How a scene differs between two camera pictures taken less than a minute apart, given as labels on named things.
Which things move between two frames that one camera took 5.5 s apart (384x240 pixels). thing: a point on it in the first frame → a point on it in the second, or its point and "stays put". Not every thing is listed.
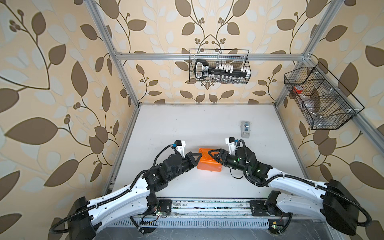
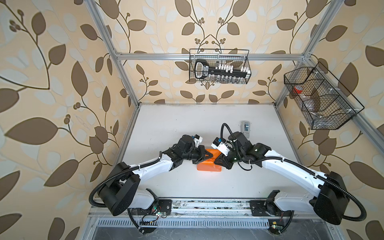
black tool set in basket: [203, 70] stays put
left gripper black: [194, 162] → [202, 157]
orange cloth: [207, 162] stays put
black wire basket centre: [219, 66] stays put
